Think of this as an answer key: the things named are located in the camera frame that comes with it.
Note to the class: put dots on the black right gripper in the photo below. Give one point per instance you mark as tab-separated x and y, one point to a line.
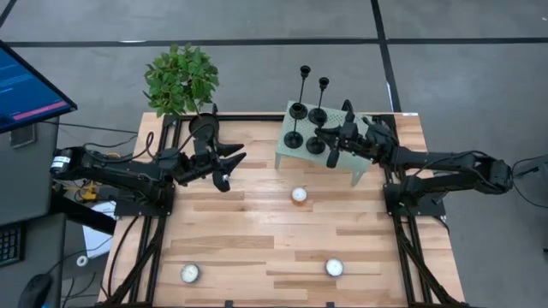
370	139

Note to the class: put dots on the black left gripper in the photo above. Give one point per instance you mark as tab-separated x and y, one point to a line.
201	164

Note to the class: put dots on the short black candlestick holder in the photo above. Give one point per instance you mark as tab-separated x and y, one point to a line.
314	146
324	82

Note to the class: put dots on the tall black candlestick holder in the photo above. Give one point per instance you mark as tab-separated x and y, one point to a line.
293	140
305	71

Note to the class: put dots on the orange patterned candle jar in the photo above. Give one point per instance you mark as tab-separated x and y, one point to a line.
299	195

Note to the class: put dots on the blue speckled candle jar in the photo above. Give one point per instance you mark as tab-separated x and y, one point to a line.
190	273

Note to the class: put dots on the blue floral candle jar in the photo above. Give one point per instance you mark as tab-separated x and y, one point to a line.
334	267

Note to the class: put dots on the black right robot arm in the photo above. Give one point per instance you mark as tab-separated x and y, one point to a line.
449	160

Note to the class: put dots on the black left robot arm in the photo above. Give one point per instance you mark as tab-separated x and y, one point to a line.
120	171

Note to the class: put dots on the small green perforated table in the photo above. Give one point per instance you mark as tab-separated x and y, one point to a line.
336	116

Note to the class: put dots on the green potted plant black pot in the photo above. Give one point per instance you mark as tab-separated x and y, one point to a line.
180	81

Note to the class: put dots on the yellow clamp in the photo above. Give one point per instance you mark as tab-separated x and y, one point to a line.
89	194

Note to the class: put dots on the black rig leg beam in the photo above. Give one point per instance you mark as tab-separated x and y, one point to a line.
85	216

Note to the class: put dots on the white paper sheet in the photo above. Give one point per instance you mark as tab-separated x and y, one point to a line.
96	239

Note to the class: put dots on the white tape roll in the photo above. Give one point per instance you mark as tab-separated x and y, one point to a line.
77	260

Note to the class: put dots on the grey cabinet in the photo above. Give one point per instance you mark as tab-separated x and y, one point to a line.
25	179

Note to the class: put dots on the grey desk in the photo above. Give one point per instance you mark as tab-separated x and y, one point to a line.
47	256

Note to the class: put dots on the computer monitor blue screen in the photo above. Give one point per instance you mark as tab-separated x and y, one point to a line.
25	94

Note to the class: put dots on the black computer mouse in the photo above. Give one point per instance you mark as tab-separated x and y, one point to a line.
36	293

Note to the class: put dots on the black keyboard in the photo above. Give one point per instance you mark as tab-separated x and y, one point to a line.
9	246

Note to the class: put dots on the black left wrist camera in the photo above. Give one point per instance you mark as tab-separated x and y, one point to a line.
222	181

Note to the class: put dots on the black upright bracket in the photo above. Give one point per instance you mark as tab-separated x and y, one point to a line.
214	109
347	107

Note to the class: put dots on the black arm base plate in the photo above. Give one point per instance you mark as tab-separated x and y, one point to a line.
432	209
128	209

